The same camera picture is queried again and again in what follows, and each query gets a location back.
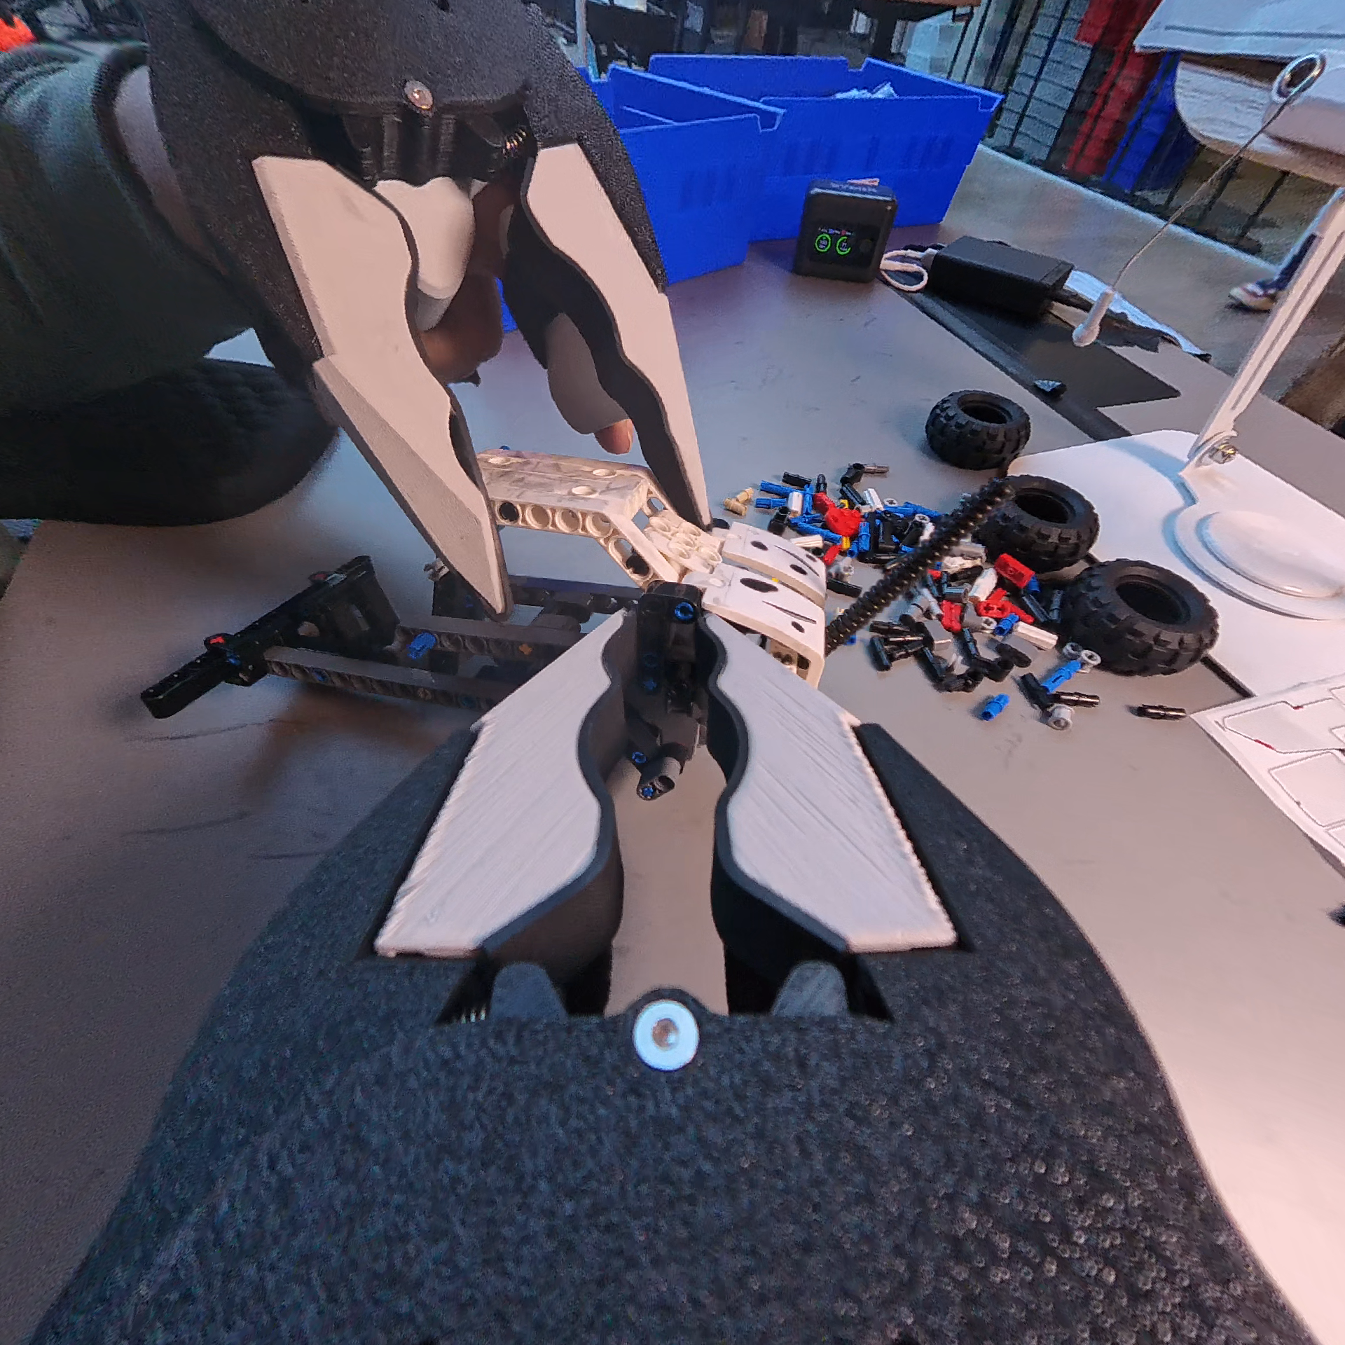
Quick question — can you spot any toy truck chassis model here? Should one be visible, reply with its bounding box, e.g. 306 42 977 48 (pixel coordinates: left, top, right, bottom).
141 450 831 802

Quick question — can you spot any white book stand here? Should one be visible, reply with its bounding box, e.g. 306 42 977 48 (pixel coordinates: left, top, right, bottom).
1007 53 1345 697

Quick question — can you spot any black toy tire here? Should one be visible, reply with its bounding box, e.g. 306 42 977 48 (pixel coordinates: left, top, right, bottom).
1060 557 1222 677
981 474 1103 575
924 389 1031 472

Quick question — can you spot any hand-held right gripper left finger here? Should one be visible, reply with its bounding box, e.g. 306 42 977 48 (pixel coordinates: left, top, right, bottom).
375 612 637 958

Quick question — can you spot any stack of coloured bins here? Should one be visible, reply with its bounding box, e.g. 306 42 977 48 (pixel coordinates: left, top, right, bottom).
1062 0 1191 192

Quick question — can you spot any person's left hand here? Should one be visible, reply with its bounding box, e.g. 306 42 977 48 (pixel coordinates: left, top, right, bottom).
419 181 637 455

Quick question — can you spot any toy instruction booklet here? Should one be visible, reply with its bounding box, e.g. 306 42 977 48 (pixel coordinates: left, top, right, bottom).
1132 0 1345 63

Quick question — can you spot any white sticker sheet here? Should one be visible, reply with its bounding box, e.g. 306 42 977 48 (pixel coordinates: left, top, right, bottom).
1191 673 1345 876

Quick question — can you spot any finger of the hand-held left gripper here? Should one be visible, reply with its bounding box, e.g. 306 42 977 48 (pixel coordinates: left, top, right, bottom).
517 141 712 527
251 155 512 617

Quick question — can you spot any white paper sheet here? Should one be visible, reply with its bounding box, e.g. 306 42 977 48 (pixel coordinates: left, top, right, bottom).
1062 279 1199 354

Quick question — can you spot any black desk mat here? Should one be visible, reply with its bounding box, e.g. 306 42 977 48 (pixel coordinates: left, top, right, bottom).
901 284 1183 444

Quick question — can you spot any small black timer device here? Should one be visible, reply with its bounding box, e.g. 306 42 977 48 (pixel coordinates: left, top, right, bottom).
793 179 901 284

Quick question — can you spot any pile of small toy pieces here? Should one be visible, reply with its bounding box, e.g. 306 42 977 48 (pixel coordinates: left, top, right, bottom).
725 463 1105 733

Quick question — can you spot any black toy spring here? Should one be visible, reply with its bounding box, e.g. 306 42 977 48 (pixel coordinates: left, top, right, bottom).
825 477 1012 655

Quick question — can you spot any black padded armrest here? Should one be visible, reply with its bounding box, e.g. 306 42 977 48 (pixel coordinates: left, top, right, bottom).
0 357 339 529

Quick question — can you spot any person's left forearm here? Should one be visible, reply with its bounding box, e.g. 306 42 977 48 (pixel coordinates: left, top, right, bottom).
0 42 317 413

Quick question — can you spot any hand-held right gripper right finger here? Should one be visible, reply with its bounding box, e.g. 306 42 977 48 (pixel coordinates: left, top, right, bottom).
704 612 959 954

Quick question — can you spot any blue storage bin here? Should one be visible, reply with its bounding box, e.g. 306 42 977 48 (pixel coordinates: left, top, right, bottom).
581 53 1007 287

